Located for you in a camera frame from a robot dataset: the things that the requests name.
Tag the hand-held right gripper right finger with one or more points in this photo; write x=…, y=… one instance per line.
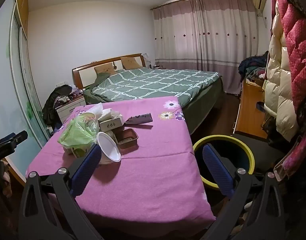
x=217, y=170

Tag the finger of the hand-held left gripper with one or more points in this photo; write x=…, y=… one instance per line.
x=10, y=142

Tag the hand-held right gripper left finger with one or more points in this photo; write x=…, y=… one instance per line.
x=88, y=165

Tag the white paper bowl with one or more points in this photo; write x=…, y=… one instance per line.
x=108, y=147

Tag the yellow rimmed trash bin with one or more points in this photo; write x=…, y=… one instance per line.
x=242, y=152

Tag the green plastic bag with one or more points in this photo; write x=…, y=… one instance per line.
x=75, y=132

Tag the white tissue box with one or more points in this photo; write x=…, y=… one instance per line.
x=110, y=123

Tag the brown plastic tray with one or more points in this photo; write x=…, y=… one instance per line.
x=126, y=137

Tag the purple wrapper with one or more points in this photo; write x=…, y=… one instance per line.
x=140, y=118

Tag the sliding door wardrobe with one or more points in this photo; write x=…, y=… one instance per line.
x=18, y=92

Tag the dark clothes pile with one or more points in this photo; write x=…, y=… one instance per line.
x=53, y=102

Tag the white nightstand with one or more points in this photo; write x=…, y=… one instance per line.
x=68, y=110

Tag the pink floral tablecloth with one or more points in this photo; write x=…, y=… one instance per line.
x=148, y=180

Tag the beige handbag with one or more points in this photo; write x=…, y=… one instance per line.
x=280, y=171

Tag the wooden cabinet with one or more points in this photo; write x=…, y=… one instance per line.
x=247, y=110

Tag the pink floral garment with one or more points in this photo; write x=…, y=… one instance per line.
x=300, y=152

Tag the wooden bed headboard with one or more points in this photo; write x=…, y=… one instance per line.
x=86, y=76

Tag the brown pillow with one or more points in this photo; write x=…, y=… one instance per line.
x=130, y=63
x=104, y=69

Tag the cream down jacket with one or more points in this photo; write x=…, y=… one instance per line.
x=277, y=92

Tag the bed with green quilt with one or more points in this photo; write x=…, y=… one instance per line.
x=148, y=82

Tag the mixed clothes pile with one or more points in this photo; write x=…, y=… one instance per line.
x=252, y=67

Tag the pink curtain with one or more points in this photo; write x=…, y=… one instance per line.
x=205, y=42

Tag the red quilted jacket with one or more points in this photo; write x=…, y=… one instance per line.
x=297, y=42

